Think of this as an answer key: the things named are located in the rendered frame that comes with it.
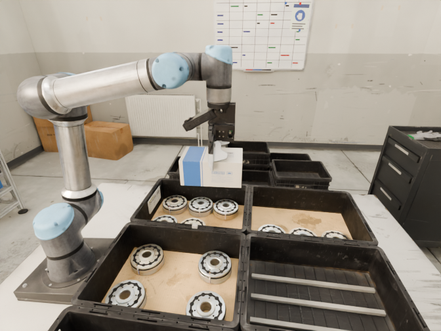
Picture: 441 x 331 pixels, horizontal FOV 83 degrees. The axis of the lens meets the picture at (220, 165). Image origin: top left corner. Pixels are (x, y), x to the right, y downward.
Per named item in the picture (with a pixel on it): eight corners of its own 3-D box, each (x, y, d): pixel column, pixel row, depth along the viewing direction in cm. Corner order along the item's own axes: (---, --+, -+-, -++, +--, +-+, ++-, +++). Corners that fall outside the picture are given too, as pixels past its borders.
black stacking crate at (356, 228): (245, 259, 85) (247, 233, 80) (249, 207, 111) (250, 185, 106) (369, 273, 80) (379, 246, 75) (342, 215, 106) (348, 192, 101)
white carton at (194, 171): (180, 185, 82) (178, 160, 78) (188, 168, 93) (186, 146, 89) (241, 188, 81) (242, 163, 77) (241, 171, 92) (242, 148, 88)
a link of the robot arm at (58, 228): (35, 257, 81) (18, 223, 75) (62, 230, 93) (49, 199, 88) (69, 257, 80) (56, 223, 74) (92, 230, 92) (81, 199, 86)
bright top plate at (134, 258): (124, 265, 77) (123, 264, 76) (141, 242, 85) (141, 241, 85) (153, 272, 74) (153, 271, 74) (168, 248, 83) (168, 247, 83)
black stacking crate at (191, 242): (81, 333, 63) (68, 305, 58) (133, 247, 90) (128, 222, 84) (236, 358, 58) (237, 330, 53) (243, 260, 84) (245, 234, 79)
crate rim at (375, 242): (245, 238, 80) (246, 232, 79) (249, 188, 107) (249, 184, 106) (378, 251, 75) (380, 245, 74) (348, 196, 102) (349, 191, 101)
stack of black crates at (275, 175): (270, 226, 200) (275, 176, 180) (267, 203, 227) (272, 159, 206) (321, 228, 197) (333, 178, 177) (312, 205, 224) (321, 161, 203)
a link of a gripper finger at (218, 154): (226, 171, 74) (228, 140, 76) (207, 169, 75) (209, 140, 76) (227, 172, 77) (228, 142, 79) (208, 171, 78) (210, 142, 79)
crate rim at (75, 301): (69, 310, 59) (66, 303, 58) (128, 226, 85) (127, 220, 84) (238, 335, 54) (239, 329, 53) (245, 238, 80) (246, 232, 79)
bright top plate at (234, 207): (212, 214, 99) (212, 213, 99) (214, 199, 108) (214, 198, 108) (238, 215, 99) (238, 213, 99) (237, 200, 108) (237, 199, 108)
